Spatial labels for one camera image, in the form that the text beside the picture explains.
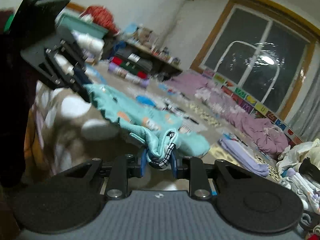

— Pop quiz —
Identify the light blue printed sweatshirt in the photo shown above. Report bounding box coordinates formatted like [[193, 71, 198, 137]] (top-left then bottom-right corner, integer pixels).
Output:
[[85, 83, 210, 170]]

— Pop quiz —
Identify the wooden framed window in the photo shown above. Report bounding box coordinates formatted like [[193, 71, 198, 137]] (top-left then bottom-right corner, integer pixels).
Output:
[[190, 0, 320, 122]]

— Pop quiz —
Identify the stack of folded clothes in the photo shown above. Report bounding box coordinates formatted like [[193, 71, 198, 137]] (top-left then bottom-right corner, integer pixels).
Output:
[[108, 48, 153, 88]]

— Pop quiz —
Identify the colourful alphabet wall mat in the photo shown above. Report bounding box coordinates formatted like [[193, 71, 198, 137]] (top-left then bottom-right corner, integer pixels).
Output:
[[202, 68, 304, 147]]

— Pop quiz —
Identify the dark wooden shelf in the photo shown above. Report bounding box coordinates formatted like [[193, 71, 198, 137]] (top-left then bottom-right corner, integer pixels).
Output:
[[109, 24, 185, 81]]

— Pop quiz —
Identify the brown Mickey Mouse blanket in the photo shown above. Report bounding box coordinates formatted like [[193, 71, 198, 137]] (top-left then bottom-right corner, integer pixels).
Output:
[[24, 60, 281, 198]]

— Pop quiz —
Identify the folded lavender garment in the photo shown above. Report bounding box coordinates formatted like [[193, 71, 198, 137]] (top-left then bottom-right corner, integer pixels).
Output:
[[219, 135, 269, 177]]

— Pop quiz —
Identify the grey curtain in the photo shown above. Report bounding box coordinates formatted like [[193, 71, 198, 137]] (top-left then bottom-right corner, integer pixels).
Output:
[[286, 66, 319, 141]]

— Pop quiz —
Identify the purple floral quilt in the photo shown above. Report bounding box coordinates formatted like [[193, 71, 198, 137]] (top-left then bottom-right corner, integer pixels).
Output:
[[165, 72, 289, 159]]

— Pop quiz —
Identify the pile of unfolded clothes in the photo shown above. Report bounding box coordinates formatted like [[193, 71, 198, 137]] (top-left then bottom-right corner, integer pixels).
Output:
[[276, 139, 319, 239]]

